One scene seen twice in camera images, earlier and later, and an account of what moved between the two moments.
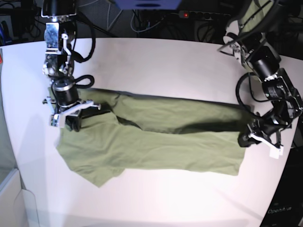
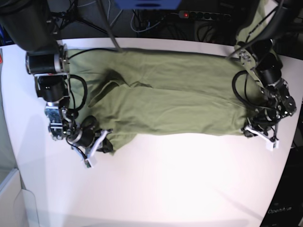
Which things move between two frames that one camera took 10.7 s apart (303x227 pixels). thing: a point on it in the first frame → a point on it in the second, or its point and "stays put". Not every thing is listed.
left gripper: x=62 y=111 → x=86 y=138
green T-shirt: x=136 y=131 → x=120 y=91
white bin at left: x=18 y=207 stays put
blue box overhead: x=147 y=4 stays put
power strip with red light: x=205 y=15 stays put
